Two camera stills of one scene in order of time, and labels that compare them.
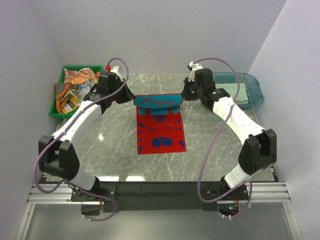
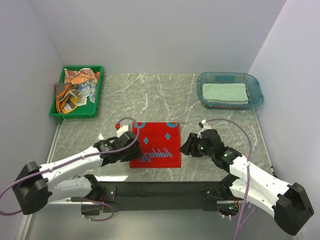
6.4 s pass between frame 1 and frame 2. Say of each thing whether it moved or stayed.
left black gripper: moved
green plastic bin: stayed
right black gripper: moved
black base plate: stayed
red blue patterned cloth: moved
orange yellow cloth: stayed
